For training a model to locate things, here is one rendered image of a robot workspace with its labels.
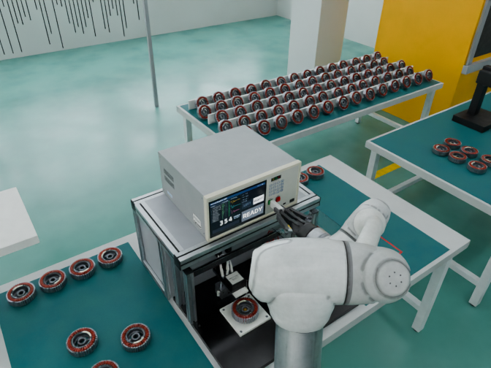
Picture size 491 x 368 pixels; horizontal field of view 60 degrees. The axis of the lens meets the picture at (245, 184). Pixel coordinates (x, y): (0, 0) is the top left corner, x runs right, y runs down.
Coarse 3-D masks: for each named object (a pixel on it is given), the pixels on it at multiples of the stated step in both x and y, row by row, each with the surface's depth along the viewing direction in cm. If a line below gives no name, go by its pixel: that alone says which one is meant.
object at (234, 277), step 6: (222, 264) 177; (216, 270) 175; (234, 270) 175; (228, 276) 169; (234, 276) 169; (240, 276) 169; (222, 282) 171; (228, 282) 167; (234, 282) 167; (240, 282) 167; (228, 288) 168; (234, 288) 166; (240, 288) 169; (246, 288) 169; (234, 294) 167; (240, 294) 167
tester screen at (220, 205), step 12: (240, 192) 154; (252, 192) 158; (216, 204) 150; (228, 204) 153; (240, 204) 157; (216, 216) 153; (228, 216) 156; (240, 216) 160; (216, 228) 156; (228, 228) 160
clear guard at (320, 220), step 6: (312, 210) 181; (318, 210) 181; (312, 216) 178; (318, 216) 178; (324, 216) 178; (312, 222) 175; (318, 222) 175; (324, 222) 175; (330, 222) 175; (276, 228) 172; (282, 228) 172; (324, 228) 172; (330, 228) 172; (336, 228) 172; (282, 234) 168; (288, 234) 168; (330, 234) 169
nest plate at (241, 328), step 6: (228, 306) 174; (222, 312) 172; (228, 312) 172; (264, 312) 172; (228, 318) 169; (258, 318) 169; (264, 318) 169; (270, 318) 171; (234, 324) 167; (240, 324) 167; (246, 324) 167; (252, 324) 167; (258, 324) 167; (240, 330) 165; (246, 330) 165; (240, 336) 163
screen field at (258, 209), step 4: (260, 204) 164; (252, 208) 162; (256, 208) 164; (260, 208) 165; (244, 212) 161; (248, 212) 162; (252, 212) 163; (256, 212) 165; (260, 212) 166; (244, 216) 162; (248, 216) 163; (252, 216) 165; (244, 220) 163
